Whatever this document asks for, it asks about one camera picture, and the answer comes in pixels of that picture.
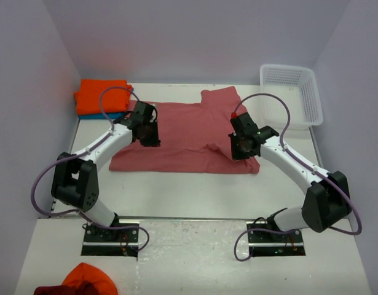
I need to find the pink t shirt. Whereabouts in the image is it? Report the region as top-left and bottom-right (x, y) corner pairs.
(109, 87), (260, 174)

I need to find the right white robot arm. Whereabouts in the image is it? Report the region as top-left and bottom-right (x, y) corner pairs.
(229, 112), (352, 242)

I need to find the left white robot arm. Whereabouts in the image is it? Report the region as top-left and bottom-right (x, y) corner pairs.
(51, 101), (160, 242)

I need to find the folded blue t shirt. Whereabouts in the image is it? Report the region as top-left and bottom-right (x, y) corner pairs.
(77, 87), (136, 121)

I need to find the folded orange t shirt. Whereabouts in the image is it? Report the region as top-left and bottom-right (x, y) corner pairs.
(74, 79), (133, 116)

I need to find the white plastic basket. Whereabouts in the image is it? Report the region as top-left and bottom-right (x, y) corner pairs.
(260, 64), (323, 130)

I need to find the orange cloth at front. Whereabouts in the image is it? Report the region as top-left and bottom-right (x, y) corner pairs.
(62, 262), (119, 295)

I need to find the dark red cloth at front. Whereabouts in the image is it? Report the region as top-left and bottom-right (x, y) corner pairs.
(33, 282), (99, 295)

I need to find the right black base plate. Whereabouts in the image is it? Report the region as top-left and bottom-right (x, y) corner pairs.
(246, 218), (306, 257)

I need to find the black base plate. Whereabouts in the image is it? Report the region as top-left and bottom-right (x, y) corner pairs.
(246, 218), (306, 257)
(81, 219), (140, 258)

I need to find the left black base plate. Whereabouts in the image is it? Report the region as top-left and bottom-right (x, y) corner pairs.
(81, 219), (140, 258)

